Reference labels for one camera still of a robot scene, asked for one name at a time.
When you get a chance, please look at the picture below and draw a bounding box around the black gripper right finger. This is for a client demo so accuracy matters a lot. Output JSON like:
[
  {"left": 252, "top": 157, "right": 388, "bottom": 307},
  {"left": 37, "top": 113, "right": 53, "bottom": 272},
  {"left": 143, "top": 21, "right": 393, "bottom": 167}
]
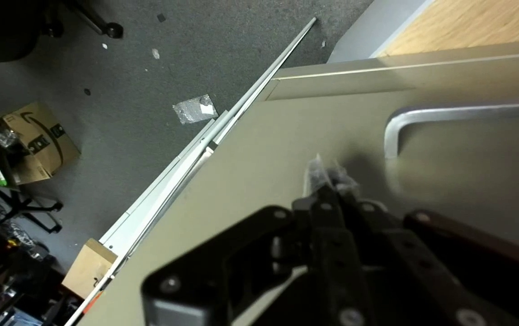
[{"left": 326, "top": 158, "right": 519, "bottom": 326}]

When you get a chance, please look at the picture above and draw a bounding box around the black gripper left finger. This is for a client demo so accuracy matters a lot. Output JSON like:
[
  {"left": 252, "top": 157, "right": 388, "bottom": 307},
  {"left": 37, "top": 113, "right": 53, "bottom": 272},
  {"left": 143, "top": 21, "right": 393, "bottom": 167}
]
[{"left": 140, "top": 155, "right": 357, "bottom": 326}]

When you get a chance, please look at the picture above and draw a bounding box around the beige drawer with label holder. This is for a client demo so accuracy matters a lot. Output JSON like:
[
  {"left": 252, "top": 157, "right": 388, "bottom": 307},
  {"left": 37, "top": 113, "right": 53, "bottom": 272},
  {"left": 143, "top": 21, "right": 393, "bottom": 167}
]
[{"left": 76, "top": 41, "right": 519, "bottom": 326}]

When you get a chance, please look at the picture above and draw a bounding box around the white base cabinet wooden top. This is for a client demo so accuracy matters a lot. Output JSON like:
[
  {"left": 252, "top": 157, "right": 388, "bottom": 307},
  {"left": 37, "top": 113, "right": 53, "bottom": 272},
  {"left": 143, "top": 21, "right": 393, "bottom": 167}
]
[{"left": 326, "top": 0, "right": 519, "bottom": 61}]

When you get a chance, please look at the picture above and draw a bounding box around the clear plastic bag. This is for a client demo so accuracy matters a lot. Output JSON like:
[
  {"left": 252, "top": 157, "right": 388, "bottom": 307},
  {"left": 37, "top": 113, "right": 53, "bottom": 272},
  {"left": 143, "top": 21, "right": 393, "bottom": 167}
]
[{"left": 171, "top": 93, "right": 221, "bottom": 128}]

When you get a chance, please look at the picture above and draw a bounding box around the brown cardboard shipping box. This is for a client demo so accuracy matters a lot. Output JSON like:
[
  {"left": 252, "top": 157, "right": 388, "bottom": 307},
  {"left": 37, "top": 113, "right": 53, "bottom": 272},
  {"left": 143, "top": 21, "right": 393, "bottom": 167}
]
[{"left": 0, "top": 100, "right": 84, "bottom": 187}]

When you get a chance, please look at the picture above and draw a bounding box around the black office chair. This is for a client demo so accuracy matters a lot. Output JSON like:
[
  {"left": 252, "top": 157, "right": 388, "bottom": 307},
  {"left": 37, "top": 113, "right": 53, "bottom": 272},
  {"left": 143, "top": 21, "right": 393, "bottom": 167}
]
[{"left": 40, "top": 0, "right": 127, "bottom": 42}]

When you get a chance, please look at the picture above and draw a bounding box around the metal drawer slide rail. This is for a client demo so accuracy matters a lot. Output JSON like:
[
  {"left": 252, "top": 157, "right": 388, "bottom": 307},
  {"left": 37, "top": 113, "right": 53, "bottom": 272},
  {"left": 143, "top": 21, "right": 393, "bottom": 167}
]
[{"left": 98, "top": 15, "right": 322, "bottom": 258}]

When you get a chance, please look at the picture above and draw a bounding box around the silver drawer pull handle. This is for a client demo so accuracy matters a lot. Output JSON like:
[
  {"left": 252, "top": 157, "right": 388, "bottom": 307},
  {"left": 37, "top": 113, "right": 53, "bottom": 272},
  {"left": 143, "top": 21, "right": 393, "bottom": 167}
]
[{"left": 382, "top": 100, "right": 519, "bottom": 162}]

